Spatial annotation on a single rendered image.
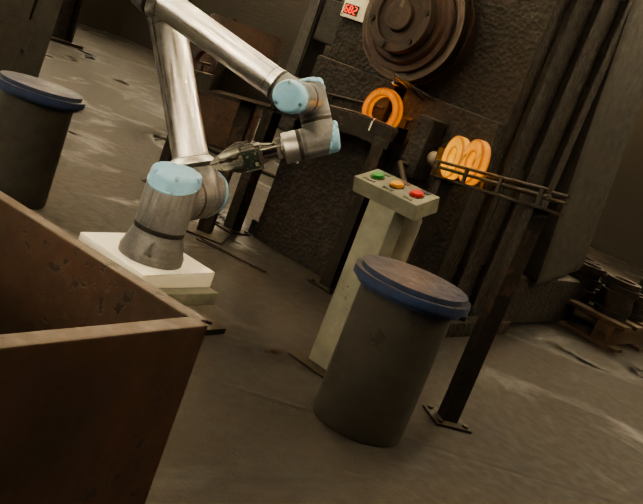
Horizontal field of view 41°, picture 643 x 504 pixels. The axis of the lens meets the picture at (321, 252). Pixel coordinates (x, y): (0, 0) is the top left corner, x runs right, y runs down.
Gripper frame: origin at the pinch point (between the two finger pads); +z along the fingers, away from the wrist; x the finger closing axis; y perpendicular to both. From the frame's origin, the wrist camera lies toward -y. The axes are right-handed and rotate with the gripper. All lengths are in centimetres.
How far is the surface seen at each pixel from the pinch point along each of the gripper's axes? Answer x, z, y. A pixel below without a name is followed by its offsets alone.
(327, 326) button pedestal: 55, -21, 5
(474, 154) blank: 22, -83, -35
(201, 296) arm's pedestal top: 35.7, 12.7, 8.2
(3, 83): -34, 67, -59
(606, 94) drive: 27, -163, -117
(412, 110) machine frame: 11, -75, -94
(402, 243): 38, -49, -4
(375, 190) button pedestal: 17.5, -43.6, 4.7
